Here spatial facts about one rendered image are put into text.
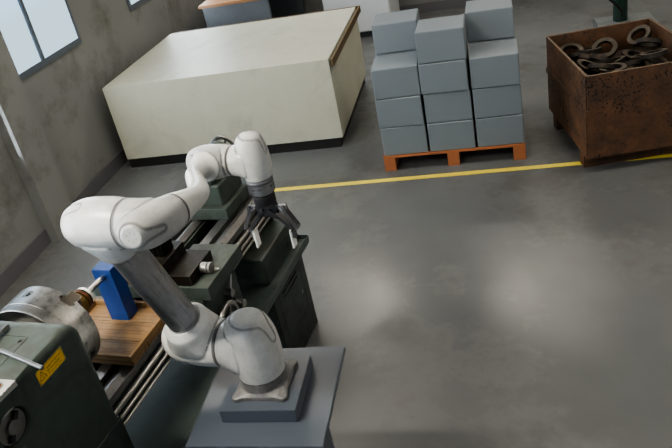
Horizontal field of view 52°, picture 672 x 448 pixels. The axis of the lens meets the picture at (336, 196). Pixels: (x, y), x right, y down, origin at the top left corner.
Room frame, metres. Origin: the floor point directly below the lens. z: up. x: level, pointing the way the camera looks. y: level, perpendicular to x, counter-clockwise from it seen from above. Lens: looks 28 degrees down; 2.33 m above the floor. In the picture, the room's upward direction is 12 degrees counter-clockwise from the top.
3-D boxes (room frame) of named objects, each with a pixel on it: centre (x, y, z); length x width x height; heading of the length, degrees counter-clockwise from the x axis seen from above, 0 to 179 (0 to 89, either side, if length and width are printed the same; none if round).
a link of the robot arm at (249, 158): (2.07, 0.25, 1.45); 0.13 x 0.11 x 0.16; 65
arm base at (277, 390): (1.77, 0.34, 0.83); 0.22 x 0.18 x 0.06; 165
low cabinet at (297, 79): (6.33, 0.57, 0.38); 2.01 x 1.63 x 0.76; 75
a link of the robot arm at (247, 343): (1.75, 0.35, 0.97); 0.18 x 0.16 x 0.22; 65
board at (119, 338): (2.09, 0.89, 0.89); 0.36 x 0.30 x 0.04; 68
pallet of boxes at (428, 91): (4.88, -0.99, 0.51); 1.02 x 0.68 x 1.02; 75
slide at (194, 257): (2.37, 0.76, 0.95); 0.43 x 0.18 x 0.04; 68
